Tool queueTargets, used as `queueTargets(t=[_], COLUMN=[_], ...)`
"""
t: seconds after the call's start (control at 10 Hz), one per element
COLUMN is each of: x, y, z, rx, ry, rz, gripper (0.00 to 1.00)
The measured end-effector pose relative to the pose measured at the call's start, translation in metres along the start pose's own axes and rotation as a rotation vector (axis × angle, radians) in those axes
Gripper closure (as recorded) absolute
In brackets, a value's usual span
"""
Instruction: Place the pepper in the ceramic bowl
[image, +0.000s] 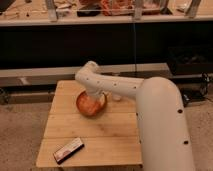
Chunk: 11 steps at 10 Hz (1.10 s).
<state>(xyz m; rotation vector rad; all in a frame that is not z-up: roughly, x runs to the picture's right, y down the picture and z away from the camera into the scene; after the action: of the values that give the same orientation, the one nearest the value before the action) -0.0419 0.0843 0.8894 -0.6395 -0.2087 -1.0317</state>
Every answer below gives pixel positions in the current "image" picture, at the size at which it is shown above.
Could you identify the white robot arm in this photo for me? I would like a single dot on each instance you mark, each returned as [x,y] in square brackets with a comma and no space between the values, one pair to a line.
[162,124]

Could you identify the black and white box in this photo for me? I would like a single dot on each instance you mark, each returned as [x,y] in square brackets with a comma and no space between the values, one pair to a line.
[68,150]

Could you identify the long workbench shelf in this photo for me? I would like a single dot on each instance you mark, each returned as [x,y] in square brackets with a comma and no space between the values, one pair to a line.
[80,12]

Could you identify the orange ceramic bowl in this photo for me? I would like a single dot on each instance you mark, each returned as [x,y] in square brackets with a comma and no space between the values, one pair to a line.
[88,106]

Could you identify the wooden table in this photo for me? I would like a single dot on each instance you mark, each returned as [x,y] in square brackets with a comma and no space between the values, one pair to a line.
[110,138]

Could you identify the black bin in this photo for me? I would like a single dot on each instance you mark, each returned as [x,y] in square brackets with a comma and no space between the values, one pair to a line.
[190,60]

